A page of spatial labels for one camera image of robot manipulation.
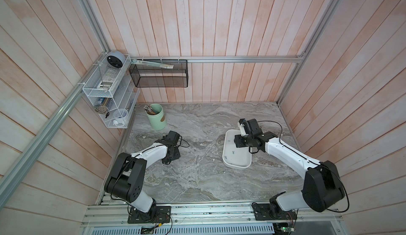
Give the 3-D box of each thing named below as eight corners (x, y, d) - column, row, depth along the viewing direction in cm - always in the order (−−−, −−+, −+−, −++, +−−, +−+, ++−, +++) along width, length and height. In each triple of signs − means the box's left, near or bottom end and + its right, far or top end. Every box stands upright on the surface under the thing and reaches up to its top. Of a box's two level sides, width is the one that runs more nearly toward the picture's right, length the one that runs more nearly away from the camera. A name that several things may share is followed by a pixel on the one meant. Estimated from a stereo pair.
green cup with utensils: (149, 130, 107) (141, 113, 93) (151, 119, 113) (145, 102, 99) (165, 130, 107) (160, 113, 93) (167, 119, 113) (162, 102, 99)
